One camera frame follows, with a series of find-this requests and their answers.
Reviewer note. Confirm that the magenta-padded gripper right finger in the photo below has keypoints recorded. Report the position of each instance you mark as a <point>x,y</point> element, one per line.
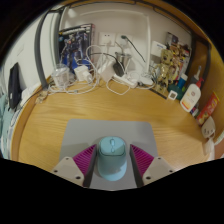
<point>156,169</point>

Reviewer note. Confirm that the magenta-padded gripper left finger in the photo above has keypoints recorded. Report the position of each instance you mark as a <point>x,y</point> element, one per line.
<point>68,169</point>

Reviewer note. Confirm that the light blue computer mouse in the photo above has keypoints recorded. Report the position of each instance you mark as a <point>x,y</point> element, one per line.
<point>112,160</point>

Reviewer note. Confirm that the grey mouse pad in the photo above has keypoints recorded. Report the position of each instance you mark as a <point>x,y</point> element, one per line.
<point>110,128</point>

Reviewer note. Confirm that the white printed mug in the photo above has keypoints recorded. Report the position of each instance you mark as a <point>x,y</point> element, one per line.
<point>208,127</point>

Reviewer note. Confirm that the small white desk clock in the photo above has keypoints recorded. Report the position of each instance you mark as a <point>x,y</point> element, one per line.
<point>172,95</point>

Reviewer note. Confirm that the teal pillow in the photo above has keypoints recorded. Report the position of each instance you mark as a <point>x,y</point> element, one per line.
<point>3,123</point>

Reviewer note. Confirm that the red snack can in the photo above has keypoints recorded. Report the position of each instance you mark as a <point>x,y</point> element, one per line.
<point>208,108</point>

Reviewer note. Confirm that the white pump lotion bottle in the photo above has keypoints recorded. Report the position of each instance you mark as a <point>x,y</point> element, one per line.
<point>190,96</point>

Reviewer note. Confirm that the clear plastic container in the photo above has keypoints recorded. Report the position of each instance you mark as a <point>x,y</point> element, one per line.
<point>61,76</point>

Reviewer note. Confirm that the white power strip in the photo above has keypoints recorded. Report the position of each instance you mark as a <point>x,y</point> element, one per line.
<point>126,80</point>

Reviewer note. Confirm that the white charger block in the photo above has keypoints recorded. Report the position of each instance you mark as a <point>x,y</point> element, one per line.
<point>82,73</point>

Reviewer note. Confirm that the black backpack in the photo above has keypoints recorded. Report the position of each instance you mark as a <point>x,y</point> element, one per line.
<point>15,85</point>

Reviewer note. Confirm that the brown tree figurine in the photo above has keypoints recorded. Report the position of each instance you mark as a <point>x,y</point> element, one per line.
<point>166,70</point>

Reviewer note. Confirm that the black power adapter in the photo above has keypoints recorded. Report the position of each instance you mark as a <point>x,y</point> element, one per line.
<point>118,69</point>

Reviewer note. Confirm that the steel cup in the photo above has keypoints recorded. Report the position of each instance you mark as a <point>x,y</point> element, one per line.
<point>123,58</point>

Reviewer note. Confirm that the robot model kit box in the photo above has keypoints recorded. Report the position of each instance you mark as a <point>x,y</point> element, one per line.
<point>75,45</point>

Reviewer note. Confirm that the colourful printed toy box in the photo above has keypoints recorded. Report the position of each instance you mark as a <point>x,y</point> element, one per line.
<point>181,46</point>

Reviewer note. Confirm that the white wall box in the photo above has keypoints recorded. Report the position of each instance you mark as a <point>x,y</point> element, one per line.
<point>157,49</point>

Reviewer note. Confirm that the grey metal desk frame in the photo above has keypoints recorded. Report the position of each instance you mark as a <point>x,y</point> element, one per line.
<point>39,50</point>

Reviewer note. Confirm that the white wall socket plate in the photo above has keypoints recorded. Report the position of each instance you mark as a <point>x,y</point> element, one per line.
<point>106,38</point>
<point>128,41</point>

